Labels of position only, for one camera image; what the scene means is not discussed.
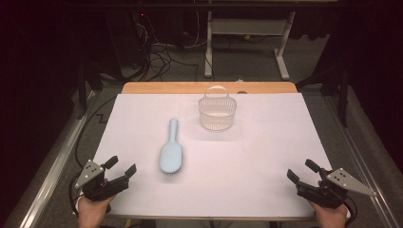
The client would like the long black floor cable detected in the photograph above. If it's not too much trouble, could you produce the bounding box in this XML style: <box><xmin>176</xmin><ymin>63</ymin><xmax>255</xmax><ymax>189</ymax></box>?
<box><xmin>74</xmin><ymin>95</ymin><xmax>118</xmax><ymax>174</ymax></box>

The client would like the right hand-held gripper black cable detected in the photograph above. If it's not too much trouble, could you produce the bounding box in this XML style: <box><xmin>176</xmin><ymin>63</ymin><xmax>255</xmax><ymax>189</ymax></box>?
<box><xmin>343</xmin><ymin>195</ymin><xmax>358</xmax><ymax>220</ymax></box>

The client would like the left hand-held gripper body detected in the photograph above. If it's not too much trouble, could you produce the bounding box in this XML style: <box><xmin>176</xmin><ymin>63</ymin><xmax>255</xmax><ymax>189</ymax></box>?
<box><xmin>74</xmin><ymin>159</ymin><xmax>130</xmax><ymax>202</ymax></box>

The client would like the black metal stand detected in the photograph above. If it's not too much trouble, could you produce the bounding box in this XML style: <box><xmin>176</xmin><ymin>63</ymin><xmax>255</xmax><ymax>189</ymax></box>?
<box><xmin>296</xmin><ymin>61</ymin><xmax>350</xmax><ymax>128</ymax></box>
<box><xmin>76</xmin><ymin>61</ymin><xmax>105</xmax><ymax>121</ymax></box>

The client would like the hand-held gripper black cable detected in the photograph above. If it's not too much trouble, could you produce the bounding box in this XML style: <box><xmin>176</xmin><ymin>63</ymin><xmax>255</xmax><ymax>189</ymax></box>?
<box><xmin>343</xmin><ymin>195</ymin><xmax>358</xmax><ymax>220</ymax></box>
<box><xmin>68</xmin><ymin>172</ymin><xmax>84</xmax><ymax>218</ymax></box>

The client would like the white plastic mesh basket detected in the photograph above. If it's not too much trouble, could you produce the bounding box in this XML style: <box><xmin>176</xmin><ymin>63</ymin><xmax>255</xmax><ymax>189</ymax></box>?
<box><xmin>198</xmin><ymin>85</ymin><xmax>238</xmax><ymax>131</ymax></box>

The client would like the left hand-held gripper black cable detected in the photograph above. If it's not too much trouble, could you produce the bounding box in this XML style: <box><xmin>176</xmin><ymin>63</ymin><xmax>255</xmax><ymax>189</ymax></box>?
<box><xmin>68</xmin><ymin>172</ymin><xmax>84</xmax><ymax>218</ymax></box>

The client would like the aluminium floor rail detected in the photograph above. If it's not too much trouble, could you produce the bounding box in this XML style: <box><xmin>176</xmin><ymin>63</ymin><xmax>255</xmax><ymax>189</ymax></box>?
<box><xmin>18</xmin><ymin>90</ymin><xmax>97</xmax><ymax>228</ymax></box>
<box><xmin>321</xmin><ymin>94</ymin><xmax>403</xmax><ymax>228</ymax></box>

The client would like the person's right hand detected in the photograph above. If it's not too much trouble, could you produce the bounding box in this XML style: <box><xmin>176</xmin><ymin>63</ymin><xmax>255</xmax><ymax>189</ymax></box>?
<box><xmin>308</xmin><ymin>199</ymin><xmax>350</xmax><ymax>228</ymax></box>

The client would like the tangle of floor cables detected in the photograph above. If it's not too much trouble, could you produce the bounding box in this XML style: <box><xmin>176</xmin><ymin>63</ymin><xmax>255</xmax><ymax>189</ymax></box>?
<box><xmin>131</xmin><ymin>12</ymin><xmax>201</xmax><ymax>83</ymax></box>

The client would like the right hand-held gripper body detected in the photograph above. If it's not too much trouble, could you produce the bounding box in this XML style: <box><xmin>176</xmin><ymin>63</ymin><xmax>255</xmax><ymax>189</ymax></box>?
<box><xmin>296</xmin><ymin>167</ymin><xmax>378</xmax><ymax>209</ymax></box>

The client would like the light blue hairbrush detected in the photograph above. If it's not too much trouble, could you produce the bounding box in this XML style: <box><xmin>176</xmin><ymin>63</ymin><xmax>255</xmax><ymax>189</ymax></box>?
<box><xmin>159</xmin><ymin>118</ymin><xmax>183</xmax><ymax>175</ymax></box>

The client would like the person's left hand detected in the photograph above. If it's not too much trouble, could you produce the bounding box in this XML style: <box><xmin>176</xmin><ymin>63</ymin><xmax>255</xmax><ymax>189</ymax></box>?
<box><xmin>77</xmin><ymin>194</ymin><xmax>117</xmax><ymax>228</ymax></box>

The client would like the white table cover sheet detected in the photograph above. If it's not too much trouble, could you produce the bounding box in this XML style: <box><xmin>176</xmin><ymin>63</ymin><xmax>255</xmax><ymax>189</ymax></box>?
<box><xmin>91</xmin><ymin>92</ymin><xmax>334</xmax><ymax>219</ymax></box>

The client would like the white metal desk frame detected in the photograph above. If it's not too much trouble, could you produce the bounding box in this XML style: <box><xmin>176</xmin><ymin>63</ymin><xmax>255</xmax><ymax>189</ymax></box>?
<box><xmin>203</xmin><ymin>10</ymin><xmax>297</xmax><ymax>82</ymax></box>

